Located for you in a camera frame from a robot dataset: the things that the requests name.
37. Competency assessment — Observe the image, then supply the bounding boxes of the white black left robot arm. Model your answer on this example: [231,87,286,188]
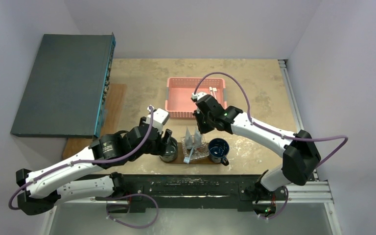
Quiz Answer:
[8,109,177,215]

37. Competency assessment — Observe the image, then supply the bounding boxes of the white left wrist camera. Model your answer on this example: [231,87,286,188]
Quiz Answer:
[145,105,170,134]

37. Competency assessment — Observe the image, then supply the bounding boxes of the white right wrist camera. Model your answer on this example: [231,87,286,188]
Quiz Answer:
[191,92,208,102]

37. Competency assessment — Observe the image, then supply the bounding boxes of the dark grey shelf board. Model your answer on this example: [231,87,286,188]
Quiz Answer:
[11,34,116,139]

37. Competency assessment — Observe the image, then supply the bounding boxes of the aluminium frame rail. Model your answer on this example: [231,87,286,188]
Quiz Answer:
[278,60,333,203]

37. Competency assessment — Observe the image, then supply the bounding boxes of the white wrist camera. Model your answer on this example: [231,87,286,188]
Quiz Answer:
[191,92,208,102]
[145,105,170,134]

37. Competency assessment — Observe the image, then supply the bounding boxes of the navy blue mug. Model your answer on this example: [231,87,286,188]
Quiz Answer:
[208,138,230,166]

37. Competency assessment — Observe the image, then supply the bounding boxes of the clear crystal toothbrush holder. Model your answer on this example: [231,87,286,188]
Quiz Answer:
[180,136,209,159]

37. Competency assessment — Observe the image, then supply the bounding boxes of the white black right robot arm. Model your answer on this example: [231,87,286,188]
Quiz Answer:
[191,92,321,199]

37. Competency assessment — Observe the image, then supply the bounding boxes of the light blue toothbrush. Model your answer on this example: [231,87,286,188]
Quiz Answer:
[183,146,195,164]

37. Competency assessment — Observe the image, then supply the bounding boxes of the white red toothpaste tube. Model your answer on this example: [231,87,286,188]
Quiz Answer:
[193,129,202,148]

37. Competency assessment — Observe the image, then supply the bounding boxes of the pink perforated plastic basket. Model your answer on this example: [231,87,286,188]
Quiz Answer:
[165,77,228,119]

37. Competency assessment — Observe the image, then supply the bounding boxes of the oval dark wooden tray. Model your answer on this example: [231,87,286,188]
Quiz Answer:
[170,142,217,165]

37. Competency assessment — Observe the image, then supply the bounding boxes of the white grey toothpaste tube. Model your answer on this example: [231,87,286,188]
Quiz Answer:
[184,128,194,150]

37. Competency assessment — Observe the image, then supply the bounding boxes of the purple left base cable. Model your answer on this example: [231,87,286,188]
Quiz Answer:
[106,194,160,229]

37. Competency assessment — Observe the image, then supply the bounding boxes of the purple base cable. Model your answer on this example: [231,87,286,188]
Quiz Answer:
[256,187,289,221]
[106,194,160,229]

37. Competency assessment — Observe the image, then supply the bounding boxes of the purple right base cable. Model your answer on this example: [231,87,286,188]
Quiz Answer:
[256,187,289,221]

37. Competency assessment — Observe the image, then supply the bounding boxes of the dark green grey mug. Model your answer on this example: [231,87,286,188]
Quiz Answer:
[159,137,178,163]

